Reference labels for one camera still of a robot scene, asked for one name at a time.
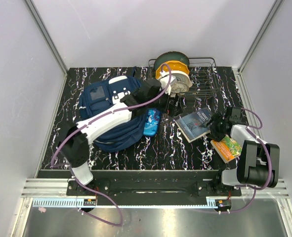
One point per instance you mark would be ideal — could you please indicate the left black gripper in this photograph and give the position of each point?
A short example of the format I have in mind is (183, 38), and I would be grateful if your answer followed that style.
(175, 109)

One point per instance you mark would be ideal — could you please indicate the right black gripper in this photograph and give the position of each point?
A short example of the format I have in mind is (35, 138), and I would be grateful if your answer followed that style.
(215, 135)

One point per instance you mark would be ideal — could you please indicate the orange yellow paperback book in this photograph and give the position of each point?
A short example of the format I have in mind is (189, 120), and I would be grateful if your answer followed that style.
(228, 149)

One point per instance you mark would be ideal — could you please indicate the dark blue 1984 book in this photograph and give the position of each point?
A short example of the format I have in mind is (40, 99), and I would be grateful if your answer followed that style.
(194, 125)

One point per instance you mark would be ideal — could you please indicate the navy blue student backpack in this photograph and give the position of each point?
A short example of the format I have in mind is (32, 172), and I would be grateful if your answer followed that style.
(102, 95)

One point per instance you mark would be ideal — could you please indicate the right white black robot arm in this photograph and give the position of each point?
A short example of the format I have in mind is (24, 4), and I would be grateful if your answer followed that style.
(258, 165)

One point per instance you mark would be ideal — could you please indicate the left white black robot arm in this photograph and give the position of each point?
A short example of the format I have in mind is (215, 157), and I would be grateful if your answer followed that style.
(152, 94)

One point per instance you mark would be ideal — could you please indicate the patterned beige plate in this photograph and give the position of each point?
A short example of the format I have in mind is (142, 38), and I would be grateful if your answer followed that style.
(179, 87)

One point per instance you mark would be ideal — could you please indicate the blue dinosaur pencil case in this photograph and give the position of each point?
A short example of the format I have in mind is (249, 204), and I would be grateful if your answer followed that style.
(152, 123)

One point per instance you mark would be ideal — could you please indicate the orange yellow plate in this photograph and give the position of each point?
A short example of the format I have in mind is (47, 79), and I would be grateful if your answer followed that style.
(174, 66)

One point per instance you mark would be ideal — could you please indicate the dark green plate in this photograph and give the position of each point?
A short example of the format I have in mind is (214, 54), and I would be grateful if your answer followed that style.
(171, 56)

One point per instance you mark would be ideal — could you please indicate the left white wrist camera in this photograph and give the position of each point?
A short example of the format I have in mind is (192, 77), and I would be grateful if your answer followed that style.
(166, 81)

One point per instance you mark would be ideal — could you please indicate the black wire dish rack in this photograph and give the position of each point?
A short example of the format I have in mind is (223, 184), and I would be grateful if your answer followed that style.
(203, 75)

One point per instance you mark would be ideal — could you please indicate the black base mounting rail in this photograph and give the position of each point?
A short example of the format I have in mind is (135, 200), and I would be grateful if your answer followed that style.
(128, 188)

